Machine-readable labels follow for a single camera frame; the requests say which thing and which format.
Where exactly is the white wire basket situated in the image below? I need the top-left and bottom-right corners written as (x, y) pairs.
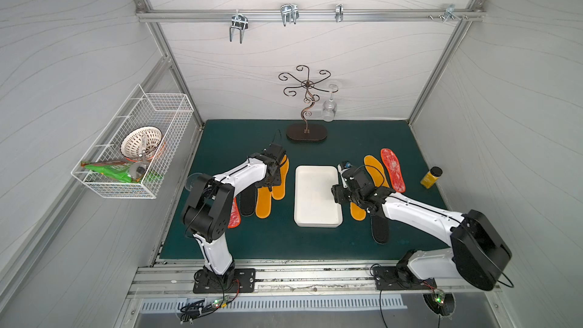
top-left (71, 85), bottom-right (194, 199)

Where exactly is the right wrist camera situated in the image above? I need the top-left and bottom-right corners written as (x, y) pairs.
top-left (337, 161), bottom-right (353, 188)

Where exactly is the metal hook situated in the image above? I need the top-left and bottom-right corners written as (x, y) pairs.
top-left (280, 4), bottom-right (299, 27)
top-left (229, 13), bottom-right (249, 44)
top-left (335, 4), bottom-right (344, 23)
top-left (428, 4), bottom-right (469, 23)

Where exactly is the clear plastic cup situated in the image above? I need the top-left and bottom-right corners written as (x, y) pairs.
top-left (185, 173), bottom-right (213, 192)

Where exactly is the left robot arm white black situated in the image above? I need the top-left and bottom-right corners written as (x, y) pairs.
top-left (181, 143), bottom-right (285, 285)

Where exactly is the red insole right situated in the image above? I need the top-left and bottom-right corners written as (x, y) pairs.
top-left (380, 148), bottom-right (406, 194)

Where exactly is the red insole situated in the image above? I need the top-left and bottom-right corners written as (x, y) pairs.
top-left (228, 197), bottom-right (241, 229)
top-left (380, 148), bottom-right (406, 194)

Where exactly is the red insole left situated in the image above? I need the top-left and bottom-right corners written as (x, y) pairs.
top-left (228, 197), bottom-right (241, 229)

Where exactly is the black cable bundle left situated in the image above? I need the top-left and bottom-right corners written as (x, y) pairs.
top-left (175, 298), bottom-right (238, 324)

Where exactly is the aluminium top rail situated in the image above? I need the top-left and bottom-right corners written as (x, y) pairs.
top-left (136, 9), bottom-right (487, 24)

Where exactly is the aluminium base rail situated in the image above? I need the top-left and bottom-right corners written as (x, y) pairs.
top-left (127, 260), bottom-right (484, 300)

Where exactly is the black insole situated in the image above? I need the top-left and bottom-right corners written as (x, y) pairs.
top-left (370, 214), bottom-right (390, 245)
top-left (239, 185), bottom-right (257, 217)

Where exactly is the yellow bottle black cap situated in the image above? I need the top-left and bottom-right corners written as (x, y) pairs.
top-left (420, 166), bottom-right (443, 189)

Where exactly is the green plastic item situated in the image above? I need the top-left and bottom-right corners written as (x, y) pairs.
top-left (81, 162), bottom-right (165, 185)

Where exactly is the white storage box tray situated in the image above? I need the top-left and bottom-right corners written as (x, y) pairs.
top-left (294, 166), bottom-right (343, 228)

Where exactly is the orange insole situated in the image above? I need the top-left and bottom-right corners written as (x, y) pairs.
top-left (255, 187), bottom-right (272, 219)
top-left (364, 155), bottom-right (390, 188)
top-left (272, 156), bottom-right (289, 200)
top-left (350, 203), bottom-right (367, 221)

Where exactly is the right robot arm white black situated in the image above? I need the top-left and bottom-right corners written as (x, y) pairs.
top-left (331, 162), bottom-right (512, 291)

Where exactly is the brown metal glass rack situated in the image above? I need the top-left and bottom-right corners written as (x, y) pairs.
top-left (278, 65), bottom-right (338, 142)

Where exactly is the green table mat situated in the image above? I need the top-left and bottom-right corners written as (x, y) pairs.
top-left (159, 119), bottom-right (459, 261)

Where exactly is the white plastic strainer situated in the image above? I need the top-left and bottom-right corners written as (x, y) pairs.
top-left (120, 126), bottom-right (162, 161)

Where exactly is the hanging wine glass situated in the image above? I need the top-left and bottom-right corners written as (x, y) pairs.
top-left (322, 84), bottom-right (339, 122)

